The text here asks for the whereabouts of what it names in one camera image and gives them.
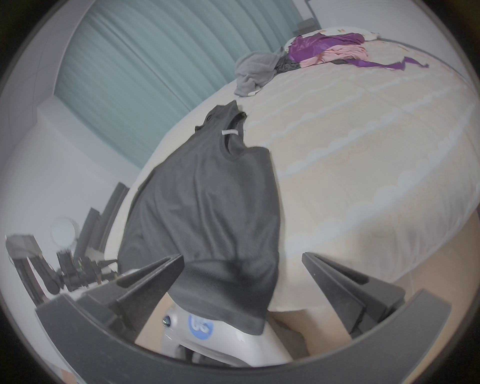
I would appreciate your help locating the bed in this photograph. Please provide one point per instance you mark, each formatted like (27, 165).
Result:
(356, 150)

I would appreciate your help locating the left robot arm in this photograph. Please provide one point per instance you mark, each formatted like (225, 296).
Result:
(47, 273)

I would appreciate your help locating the white printed pillow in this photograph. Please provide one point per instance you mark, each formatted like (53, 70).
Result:
(371, 35)

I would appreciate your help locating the blue-green curtain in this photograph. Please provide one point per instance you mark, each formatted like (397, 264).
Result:
(150, 75)

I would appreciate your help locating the grey bedside table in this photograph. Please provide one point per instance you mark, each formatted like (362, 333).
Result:
(307, 24)

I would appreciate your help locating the black glossy garment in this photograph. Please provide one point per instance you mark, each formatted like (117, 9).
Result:
(287, 66)

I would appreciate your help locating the grey garment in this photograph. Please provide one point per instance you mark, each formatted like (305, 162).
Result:
(255, 69)

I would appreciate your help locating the pink garment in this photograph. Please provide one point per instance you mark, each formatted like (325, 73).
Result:
(337, 52)

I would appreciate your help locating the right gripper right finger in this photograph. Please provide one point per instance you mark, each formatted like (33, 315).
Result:
(352, 296)

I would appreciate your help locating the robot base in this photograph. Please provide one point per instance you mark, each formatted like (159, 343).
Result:
(225, 345)

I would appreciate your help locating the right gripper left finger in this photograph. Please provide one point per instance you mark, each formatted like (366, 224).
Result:
(142, 296)

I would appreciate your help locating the purple satin garment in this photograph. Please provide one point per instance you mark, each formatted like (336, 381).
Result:
(311, 47)

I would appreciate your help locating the black T-shirt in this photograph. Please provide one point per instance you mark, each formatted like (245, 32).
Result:
(206, 206)

